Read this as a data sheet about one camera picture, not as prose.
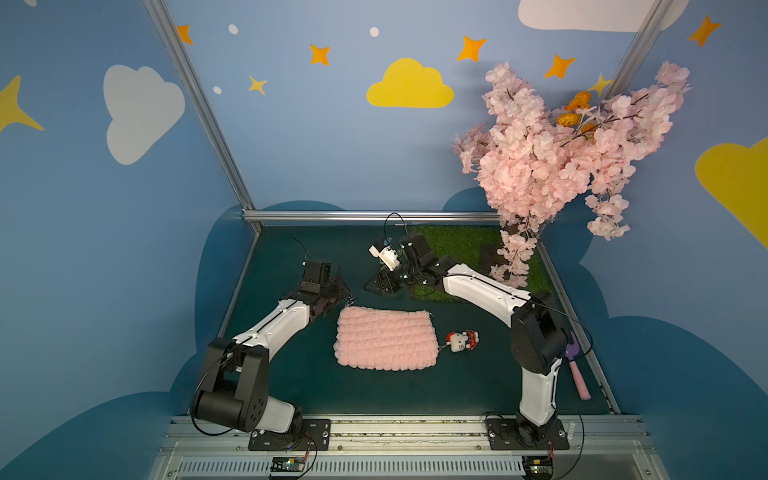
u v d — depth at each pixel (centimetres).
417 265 70
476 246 115
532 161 73
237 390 43
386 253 79
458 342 88
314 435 75
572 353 87
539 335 50
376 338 85
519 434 67
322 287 71
